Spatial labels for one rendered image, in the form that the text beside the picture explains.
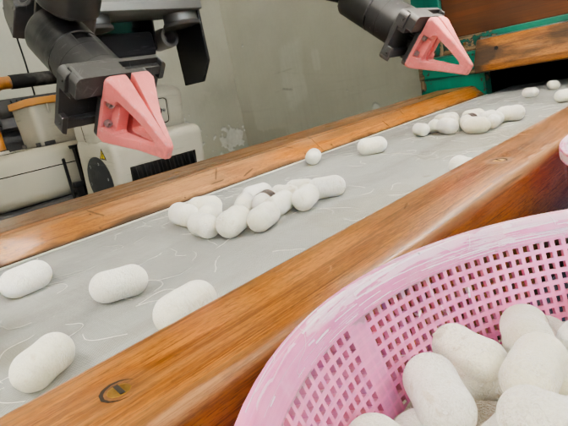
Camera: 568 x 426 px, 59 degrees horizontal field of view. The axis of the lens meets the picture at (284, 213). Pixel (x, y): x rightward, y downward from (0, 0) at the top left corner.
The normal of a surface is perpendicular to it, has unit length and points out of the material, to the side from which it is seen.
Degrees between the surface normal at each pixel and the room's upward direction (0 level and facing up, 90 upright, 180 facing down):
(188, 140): 98
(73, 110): 131
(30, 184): 90
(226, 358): 0
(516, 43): 67
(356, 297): 75
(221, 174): 45
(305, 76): 90
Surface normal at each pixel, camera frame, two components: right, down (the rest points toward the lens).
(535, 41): -0.70, -0.09
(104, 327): -0.18, -0.95
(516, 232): 0.05, -0.04
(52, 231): 0.37, -0.65
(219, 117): 0.72, 0.04
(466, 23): -0.67, 0.30
